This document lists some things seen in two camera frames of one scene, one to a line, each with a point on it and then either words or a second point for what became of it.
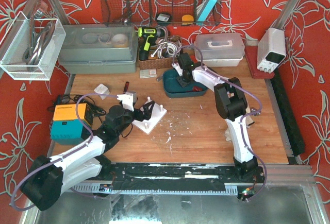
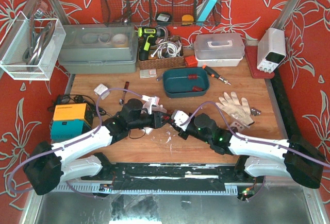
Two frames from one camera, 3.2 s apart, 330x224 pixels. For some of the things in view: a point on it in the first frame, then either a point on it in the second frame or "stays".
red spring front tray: x=196 y=88 stays
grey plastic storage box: x=98 y=49 stays
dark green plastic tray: x=172 y=89 stays
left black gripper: x=141 y=113 to x=157 y=119
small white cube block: x=101 y=89 stays
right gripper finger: x=183 y=84 to x=183 y=134
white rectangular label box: x=146 y=73 stays
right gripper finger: x=180 y=81 to x=172 y=122
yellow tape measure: x=187 y=20 stays
